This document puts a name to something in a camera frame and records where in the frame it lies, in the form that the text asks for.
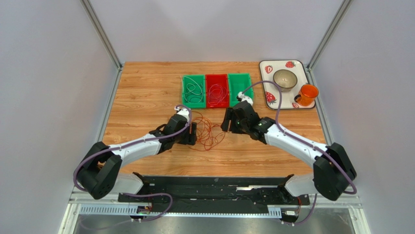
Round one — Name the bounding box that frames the right green bin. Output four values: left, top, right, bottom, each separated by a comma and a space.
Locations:
227, 73, 252, 107

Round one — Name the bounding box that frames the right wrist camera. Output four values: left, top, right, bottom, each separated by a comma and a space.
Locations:
237, 92, 253, 106

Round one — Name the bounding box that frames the red bin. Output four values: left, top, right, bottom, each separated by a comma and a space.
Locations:
205, 74, 229, 109

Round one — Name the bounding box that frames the grey bowl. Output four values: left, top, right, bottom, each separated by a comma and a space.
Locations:
273, 69, 298, 92

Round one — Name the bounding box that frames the green bin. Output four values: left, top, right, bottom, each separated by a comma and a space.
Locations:
227, 73, 252, 107
181, 75, 206, 109

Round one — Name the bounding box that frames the left green bin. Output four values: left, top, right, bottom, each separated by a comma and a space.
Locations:
181, 75, 206, 109

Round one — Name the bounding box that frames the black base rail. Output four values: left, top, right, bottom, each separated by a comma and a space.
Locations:
117, 175, 312, 215

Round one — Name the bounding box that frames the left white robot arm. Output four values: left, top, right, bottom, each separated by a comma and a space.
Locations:
73, 113, 197, 200

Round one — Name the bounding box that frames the strawberry pattern tray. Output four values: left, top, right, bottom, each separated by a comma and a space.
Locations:
259, 59, 316, 110

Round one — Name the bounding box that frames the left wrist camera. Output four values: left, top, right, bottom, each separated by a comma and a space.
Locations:
174, 104, 192, 122

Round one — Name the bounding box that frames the red cable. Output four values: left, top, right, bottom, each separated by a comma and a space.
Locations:
189, 111, 227, 152

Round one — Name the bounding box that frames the orange cup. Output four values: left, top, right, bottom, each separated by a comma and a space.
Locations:
294, 84, 319, 106

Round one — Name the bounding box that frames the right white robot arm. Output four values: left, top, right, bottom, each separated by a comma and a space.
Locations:
221, 101, 357, 201

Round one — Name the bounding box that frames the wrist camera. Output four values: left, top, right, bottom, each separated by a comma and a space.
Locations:
174, 104, 192, 122
237, 92, 253, 106

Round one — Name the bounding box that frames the pink cable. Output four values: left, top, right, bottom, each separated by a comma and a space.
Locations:
207, 83, 228, 104

